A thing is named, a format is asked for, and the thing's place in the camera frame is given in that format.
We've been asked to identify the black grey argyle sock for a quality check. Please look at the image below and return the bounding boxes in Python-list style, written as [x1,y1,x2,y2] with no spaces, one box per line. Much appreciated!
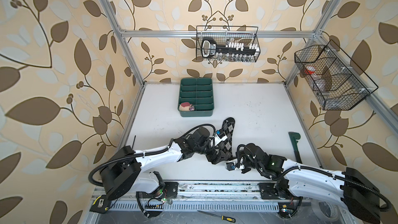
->
[214,117,235,164]

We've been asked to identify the beige sock maroon purple stripes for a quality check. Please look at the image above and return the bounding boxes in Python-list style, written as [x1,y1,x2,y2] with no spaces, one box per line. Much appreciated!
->
[178,102,195,112]

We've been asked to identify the green plastic divided tray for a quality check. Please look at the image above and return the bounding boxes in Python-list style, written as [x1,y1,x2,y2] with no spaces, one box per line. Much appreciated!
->
[177,78,215,117]

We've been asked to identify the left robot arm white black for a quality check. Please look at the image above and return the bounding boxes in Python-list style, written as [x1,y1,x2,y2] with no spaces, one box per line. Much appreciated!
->
[88,124,231,200]

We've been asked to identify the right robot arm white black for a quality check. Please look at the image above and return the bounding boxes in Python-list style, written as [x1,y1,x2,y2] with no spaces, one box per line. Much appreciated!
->
[227,143,393,224]

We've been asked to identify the clear tape roll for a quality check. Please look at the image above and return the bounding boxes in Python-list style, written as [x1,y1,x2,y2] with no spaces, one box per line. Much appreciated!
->
[311,199,340,222]

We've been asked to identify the green pipe wrench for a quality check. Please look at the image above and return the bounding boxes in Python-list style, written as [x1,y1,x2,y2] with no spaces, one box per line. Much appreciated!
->
[288,132,302,163]

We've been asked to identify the red lidded container in basket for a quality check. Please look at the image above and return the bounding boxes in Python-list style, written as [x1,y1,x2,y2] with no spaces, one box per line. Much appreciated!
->
[303,65,316,76]

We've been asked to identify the black yellow tape measure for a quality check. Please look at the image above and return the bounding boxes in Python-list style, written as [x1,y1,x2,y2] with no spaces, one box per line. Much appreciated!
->
[90,195,112,214]

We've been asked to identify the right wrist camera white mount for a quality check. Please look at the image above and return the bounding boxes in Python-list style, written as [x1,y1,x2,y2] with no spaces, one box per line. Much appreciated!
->
[226,161,245,171]

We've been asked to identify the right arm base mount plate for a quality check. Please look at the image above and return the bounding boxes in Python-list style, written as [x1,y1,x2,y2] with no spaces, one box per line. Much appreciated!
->
[258,181,293,200]

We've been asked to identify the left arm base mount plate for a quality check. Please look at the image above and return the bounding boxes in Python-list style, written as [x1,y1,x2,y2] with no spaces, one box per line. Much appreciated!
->
[132,181,179,199]

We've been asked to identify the aluminium front rail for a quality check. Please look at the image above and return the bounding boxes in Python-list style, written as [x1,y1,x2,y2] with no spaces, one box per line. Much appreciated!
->
[83,181,357,224]

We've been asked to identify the yellow black handled screwdriver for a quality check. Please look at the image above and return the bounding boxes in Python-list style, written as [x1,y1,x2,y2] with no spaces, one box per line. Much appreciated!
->
[198,210,236,224]

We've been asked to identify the black socket set rail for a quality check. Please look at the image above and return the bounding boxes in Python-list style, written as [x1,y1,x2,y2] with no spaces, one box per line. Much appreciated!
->
[199,37,261,59]

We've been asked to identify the black wire basket back wall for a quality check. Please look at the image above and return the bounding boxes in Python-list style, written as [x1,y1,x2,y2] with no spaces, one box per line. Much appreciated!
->
[195,25,261,63]

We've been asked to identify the black wire basket wall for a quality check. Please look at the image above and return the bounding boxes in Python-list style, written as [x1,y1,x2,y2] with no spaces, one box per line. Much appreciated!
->
[294,39,379,111]
[195,25,261,63]

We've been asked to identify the black wire basket right wall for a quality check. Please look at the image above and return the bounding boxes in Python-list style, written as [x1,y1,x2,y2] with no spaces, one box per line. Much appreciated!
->
[294,39,379,111]

